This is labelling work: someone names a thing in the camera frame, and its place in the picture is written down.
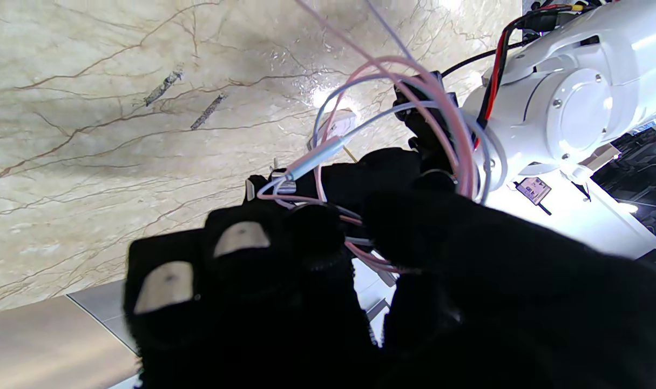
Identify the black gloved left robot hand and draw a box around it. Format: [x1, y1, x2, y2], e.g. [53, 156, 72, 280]
[244, 147, 459, 216]

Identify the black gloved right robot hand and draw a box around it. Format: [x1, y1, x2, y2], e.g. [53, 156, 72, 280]
[124, 189, 656, 389]

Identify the gold T rack marble base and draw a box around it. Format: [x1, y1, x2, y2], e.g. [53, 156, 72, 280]
[308, 107, 361, 164]

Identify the purple sign stand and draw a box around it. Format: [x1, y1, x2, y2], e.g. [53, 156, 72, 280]
[514, 177, 553, 216]

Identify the small brown strip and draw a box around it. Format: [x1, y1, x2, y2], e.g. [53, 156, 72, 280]
[144, 69, 184, 107]
[190, 93, 228, 131]

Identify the brown conference table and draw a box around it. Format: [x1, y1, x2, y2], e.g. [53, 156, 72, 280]
[0, 294, 139, 389]

